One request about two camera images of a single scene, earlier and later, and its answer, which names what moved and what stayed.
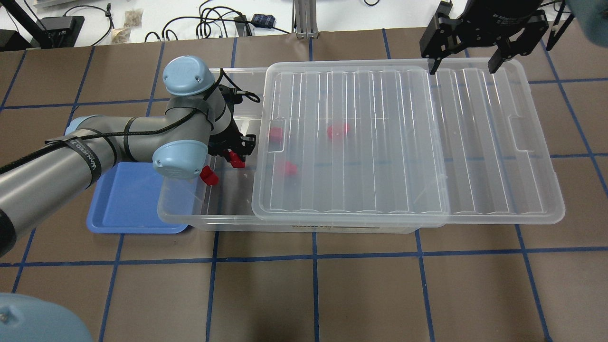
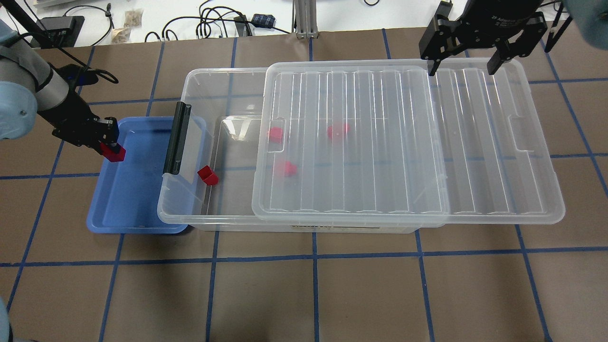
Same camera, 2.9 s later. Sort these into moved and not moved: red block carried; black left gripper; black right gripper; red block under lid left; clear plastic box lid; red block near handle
Moved: red block carried; black left gripper
Not moved: black right gripper; red block near handle; red block under lid left; clear plastic box lid
